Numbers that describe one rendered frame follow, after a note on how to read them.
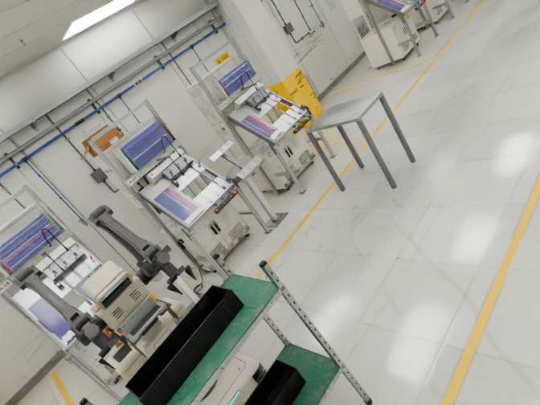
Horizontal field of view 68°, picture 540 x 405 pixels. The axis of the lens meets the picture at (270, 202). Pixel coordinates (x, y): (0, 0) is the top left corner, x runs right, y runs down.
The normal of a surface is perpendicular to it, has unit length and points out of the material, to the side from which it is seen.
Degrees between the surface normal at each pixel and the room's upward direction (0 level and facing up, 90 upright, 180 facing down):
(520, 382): 0
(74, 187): 90
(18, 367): 90
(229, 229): 90
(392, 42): 90
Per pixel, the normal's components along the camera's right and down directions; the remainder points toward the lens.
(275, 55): 0.61, -0.04
